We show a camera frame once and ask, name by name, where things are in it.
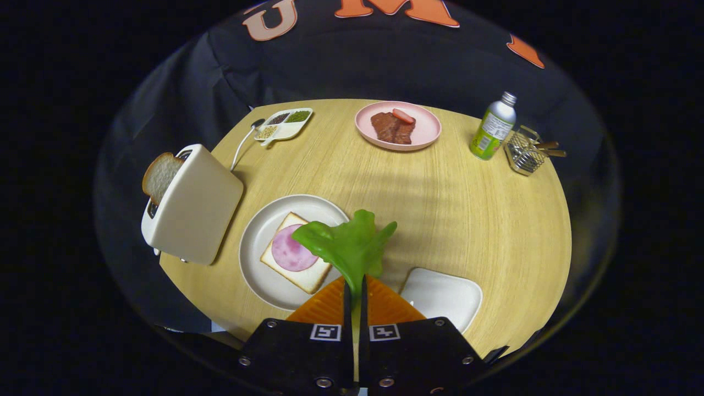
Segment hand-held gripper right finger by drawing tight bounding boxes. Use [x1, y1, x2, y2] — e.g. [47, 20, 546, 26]
[359, 275, 509, 396]

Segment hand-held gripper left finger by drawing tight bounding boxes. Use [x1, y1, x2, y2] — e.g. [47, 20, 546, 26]
[236, 275, 355, 396]

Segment green lettuce leaf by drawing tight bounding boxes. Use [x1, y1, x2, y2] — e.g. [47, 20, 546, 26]
[291, 209, 398, 353]

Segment toasted white bread slice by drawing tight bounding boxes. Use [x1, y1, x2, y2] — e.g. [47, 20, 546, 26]
[142, 152, 185, 206]

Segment white square plate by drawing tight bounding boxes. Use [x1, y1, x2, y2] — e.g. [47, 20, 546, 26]
[399, 267, 483, 334]

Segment white bread slice with crust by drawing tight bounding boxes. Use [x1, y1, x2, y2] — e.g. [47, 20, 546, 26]
[260, 212, 333, 295]

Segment pink ham slice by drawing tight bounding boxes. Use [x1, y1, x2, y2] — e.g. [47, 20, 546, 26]
[271, 223, 320, 272]

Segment grey round plate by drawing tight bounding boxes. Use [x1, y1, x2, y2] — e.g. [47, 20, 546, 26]
[239, 194, 353, 312]

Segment cream white toaster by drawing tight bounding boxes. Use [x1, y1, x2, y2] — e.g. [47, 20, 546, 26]
[141, 144, 244, 266]

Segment pink round plate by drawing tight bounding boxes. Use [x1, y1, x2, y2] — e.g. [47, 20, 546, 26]
[355, 101, 442, 151]

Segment brown meat slices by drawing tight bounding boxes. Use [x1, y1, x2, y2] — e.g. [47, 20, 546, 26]
[371, 112, 416, 145]

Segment white divided seasoning dish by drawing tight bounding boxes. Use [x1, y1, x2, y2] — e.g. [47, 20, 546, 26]
[254, 107, 314, 147]

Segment silver bottle with green label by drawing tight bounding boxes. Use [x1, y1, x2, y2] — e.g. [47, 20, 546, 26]
[469, 91, 518, 161]

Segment white toaster cable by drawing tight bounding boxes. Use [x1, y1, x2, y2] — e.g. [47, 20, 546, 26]
[230, 118, 266, 171]

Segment small wire basket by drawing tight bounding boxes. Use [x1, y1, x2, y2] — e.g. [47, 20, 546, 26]
[504, 125, 546, 177]

